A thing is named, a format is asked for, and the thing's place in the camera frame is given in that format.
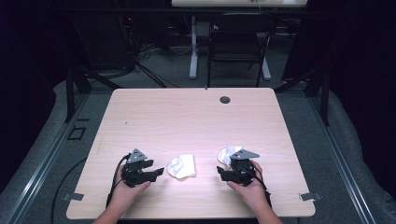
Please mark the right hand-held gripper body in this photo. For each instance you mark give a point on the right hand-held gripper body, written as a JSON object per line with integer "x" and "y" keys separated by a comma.
{"x": 244, "y": 169}

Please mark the grey tape strip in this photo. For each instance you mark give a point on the grey tape strip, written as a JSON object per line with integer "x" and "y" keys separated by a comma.
{"x": 310, "y": 196}
{"x": 73, "y": 196}

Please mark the person's left hand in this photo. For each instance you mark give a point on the person's left hand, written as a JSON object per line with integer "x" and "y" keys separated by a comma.
{"x": 127, "y": 196}

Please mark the black metal stand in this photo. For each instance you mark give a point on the black metal stand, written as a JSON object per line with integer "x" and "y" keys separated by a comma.
{"x": 325, "y": 96}
{"x": 71, "y": 93}

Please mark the white desk with legs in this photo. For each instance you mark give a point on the white desk with legs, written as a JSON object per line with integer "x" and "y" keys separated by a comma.
{"x": 218, "y": 3}

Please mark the person's right hand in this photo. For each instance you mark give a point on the person's right hand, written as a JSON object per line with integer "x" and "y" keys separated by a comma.
{"x": 253, "y": 193}

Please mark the white tissue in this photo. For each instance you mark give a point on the white tissue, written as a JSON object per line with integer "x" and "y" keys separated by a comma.
{"x": 224, "y": 154}
{"x": 182, "y": 166}

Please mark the dark equipment cabinet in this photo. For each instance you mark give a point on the dark equipment cabinet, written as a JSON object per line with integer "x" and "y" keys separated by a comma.
{"x": 102, "y": 40}

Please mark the aluminium floor rail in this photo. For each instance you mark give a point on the aluminium floor rail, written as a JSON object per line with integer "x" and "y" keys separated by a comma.
{"x": 342, "y": 161}
{"x": 46, "y": 161}

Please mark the round grey table grommet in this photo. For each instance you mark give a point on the round grey table grommet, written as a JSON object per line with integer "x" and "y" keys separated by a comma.
{"x": 224, "y": 100}

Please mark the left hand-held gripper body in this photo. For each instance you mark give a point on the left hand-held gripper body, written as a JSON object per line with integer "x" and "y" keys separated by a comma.
{"x": 134, "y": 174}

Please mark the black folding chair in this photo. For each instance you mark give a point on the black folding chair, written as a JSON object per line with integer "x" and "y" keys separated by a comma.
{"x": 238, "y": 40}

